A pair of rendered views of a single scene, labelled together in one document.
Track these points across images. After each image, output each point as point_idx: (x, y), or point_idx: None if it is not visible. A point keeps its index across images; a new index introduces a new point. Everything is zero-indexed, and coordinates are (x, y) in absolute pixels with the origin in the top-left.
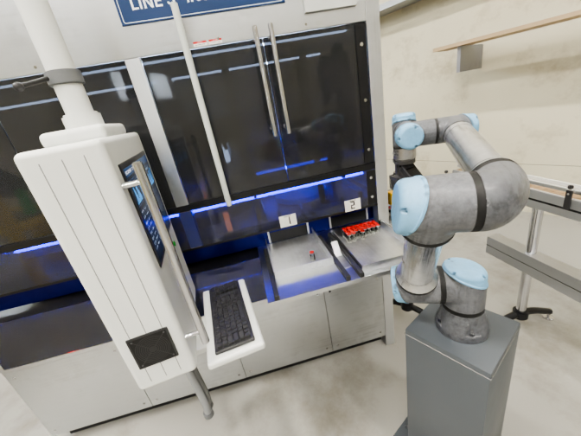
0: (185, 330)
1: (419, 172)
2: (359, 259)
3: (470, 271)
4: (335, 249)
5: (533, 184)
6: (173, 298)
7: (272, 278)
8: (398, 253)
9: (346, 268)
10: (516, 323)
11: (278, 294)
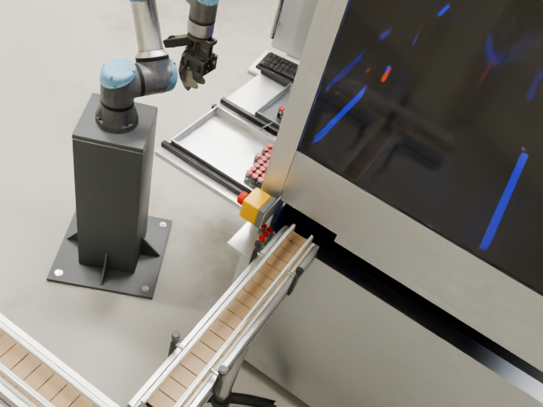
0: (283, 24)
1: (178, 38)
2: (233, 129)
3: (113, 64)
4: (265, 125)
5: (25, 379)
6: (292, 0)
7: (286, 81)
8: (198, 147)
9: (236, 115)
10: (74, 132)
11: (263, 70)
